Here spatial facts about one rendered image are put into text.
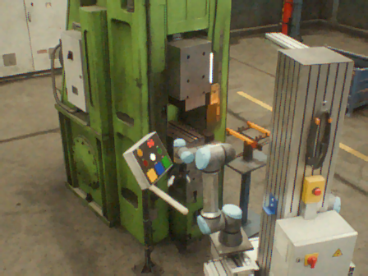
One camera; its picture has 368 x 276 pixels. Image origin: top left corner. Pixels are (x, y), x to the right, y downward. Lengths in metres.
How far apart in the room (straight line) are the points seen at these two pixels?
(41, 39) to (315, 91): 6.76
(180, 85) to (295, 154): 1.36
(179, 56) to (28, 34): 5.36
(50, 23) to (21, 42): 0.60
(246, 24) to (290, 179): 9.09
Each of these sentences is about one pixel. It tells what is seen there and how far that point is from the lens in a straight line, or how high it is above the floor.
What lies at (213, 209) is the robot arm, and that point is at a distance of 2.51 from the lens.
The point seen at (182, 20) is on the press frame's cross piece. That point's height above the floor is 1.91.
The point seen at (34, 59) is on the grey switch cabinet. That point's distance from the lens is 8.35.
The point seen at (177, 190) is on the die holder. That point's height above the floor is 0.52.
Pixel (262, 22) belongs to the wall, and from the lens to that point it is 11.40.
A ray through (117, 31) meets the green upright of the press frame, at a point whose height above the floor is 1.82.
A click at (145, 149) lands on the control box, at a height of 1.15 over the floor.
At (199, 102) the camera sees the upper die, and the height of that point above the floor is 1.31.
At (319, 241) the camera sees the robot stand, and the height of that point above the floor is 1.23.
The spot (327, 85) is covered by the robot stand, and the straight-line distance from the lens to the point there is 2.02.
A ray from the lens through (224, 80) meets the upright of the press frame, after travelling 3.74.
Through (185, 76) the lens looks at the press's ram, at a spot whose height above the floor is 1.54.
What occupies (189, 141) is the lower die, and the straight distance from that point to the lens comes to 3.47.
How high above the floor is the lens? 2.58
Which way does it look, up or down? 27 degrees down
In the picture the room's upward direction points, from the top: straight up
